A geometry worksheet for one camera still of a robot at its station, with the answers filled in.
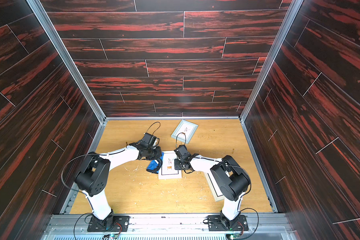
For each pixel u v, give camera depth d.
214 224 0.73
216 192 0.82
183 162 0.73
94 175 0.49
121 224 0.73
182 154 0.75
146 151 0.72
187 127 1.13
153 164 0.89
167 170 0.92
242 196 0.50
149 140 0.76
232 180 0.48
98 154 0.53
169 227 0.72
